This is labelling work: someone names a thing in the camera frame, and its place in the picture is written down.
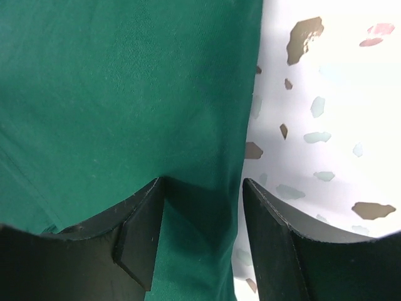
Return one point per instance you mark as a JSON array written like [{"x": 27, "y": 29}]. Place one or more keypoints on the green surgical drape cloth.
[{"x": 100, "y": 97}]

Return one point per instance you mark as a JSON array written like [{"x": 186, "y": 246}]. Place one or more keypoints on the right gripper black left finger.
[{"x": 110, "y": 256}]

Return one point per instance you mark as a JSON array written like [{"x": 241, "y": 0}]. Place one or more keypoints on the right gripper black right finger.
[{"x": 297, "y": 257}]

